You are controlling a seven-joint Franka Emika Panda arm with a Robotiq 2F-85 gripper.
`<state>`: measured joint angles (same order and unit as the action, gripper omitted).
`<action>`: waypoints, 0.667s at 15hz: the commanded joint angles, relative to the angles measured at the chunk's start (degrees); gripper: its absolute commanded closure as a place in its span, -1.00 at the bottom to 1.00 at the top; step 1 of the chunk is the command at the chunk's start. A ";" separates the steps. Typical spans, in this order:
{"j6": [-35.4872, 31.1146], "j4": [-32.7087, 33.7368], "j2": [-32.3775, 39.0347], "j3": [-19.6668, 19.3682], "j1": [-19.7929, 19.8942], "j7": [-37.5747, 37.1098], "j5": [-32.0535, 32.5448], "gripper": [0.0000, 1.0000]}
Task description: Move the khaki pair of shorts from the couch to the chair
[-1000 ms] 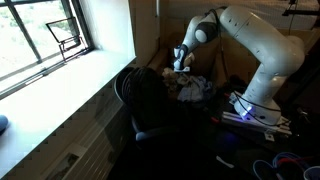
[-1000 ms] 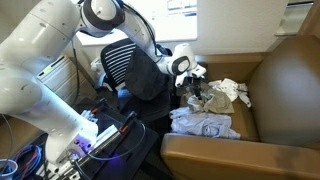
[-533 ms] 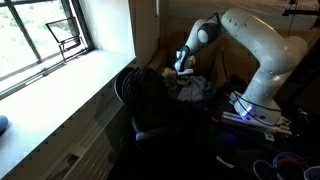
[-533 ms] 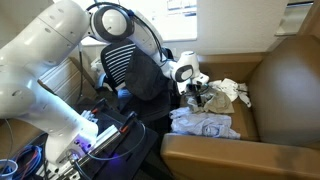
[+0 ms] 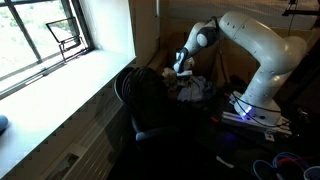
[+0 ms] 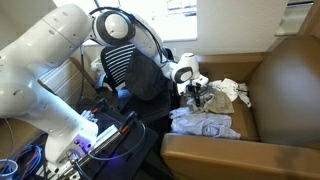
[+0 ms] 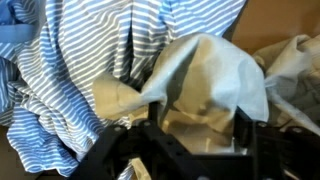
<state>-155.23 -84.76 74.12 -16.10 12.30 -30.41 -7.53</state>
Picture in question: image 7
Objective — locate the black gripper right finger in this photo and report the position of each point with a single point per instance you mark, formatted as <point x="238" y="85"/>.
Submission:
<point x="286" y="153"/>

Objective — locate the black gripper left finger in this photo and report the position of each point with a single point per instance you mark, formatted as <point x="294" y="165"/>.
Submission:
<point x="160" y="156"/>

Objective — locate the grey cloth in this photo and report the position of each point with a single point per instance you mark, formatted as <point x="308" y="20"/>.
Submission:
<point x="206" y="73"/>

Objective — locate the blue white striped shirt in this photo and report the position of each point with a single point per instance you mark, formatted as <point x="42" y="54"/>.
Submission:
<point x="83" y="50"/>

